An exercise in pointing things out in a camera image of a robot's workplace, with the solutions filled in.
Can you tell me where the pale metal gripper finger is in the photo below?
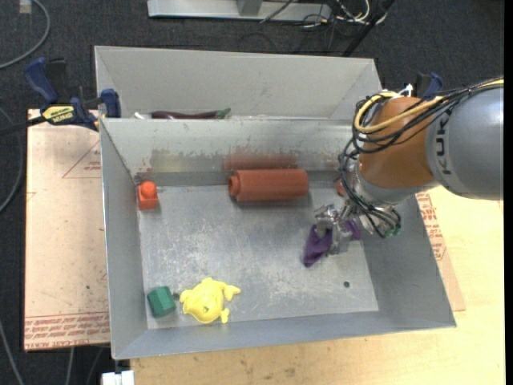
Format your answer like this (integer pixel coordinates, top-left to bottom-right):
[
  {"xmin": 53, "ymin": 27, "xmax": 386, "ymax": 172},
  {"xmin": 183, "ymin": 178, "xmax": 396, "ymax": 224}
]
[
  {"xmin": 313, "ymin": 212, "xmax": 335, "ymax": 237},
  {"xmin": 329, "ymin": 223, "xmax": 353, "ymax": 256}
]

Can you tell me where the purple cloth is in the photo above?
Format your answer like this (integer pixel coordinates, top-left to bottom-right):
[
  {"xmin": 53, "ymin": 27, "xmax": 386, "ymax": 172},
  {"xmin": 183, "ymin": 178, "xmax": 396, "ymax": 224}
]
[{"xmin": 301, "ymin": 218, "xmax": 362, "ymax": 269}]

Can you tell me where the red-brown cylinder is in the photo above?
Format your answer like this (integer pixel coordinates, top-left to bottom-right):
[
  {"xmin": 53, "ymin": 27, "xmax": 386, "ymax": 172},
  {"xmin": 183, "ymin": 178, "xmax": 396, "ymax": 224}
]
[{"xmin": 227, "ymin": 168, "xmax": 310, "ymax": 203}]

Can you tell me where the grey metal bin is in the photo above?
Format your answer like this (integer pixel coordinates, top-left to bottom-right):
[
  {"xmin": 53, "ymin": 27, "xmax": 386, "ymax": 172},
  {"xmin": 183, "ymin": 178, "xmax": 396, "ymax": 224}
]
[{"xmin": 94, "ymin": 45, "xmax": 458, "ymax": 361}]

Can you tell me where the yellow toy animal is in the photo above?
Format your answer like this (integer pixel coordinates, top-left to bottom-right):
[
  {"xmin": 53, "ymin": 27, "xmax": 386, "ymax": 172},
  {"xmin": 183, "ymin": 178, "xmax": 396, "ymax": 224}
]
[{"xmin": 179, "ymin": 277, "xmax": 242, "ymax": 325}]

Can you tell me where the orange block with knob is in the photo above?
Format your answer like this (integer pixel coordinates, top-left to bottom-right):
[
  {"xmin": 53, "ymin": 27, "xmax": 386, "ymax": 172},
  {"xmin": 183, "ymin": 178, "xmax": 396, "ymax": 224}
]
[{"xmin": 137, "ymin": 180, "xmax": 160, "ymax": 212}]

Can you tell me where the dark green block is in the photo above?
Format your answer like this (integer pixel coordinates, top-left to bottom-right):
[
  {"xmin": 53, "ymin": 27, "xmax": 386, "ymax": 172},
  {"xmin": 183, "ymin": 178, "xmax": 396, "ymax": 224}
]
[{"xmin": 146, "ymin": 286, "xmax": 177, "ymax": 319}]

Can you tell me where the brown cardboard board red print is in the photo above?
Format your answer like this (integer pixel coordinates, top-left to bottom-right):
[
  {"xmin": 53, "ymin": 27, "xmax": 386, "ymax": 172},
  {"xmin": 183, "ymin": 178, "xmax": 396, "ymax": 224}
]
[{"xmin": 23, "ymin": 107, "xmax": 467, "ymax": 353}]

